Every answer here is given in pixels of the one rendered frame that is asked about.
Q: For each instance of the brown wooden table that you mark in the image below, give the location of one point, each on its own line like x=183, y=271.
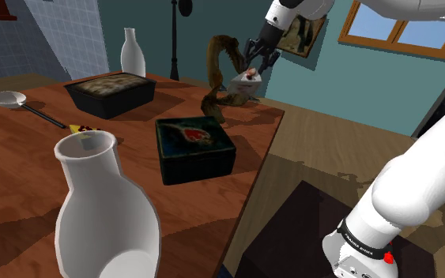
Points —
x=14, y=173

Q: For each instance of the black tray with brown filling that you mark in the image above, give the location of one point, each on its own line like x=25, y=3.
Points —
x=110, y=104

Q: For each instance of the brown curved sculpture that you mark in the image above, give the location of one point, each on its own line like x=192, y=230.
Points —
x=214, y=57

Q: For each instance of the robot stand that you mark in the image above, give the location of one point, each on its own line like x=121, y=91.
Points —
x=291, y=238

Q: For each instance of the black floor lamp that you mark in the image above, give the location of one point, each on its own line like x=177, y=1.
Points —
x=174, y=38

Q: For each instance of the brown framed wall picture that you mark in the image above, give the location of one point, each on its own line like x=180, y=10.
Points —
x=303, y=38

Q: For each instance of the large white vase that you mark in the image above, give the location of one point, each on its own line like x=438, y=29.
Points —
x=102, y=215

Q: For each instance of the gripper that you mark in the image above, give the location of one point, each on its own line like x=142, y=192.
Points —
x=270, y=36

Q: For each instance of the dark box with red motif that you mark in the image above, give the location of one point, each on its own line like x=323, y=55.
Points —
x=195, y=161

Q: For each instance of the wooden framed window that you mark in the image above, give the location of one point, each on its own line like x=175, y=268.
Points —
x=395, y=36

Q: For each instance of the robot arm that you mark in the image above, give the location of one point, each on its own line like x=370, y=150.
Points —
x=411, y=188

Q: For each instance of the small white vase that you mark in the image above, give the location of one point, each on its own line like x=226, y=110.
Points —
x=132, y=57

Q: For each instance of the small white angular object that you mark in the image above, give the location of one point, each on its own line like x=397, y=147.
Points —
x=241, y=86

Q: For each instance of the yellow slice with red dots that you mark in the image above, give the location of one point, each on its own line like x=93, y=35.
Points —
x=76, y=128

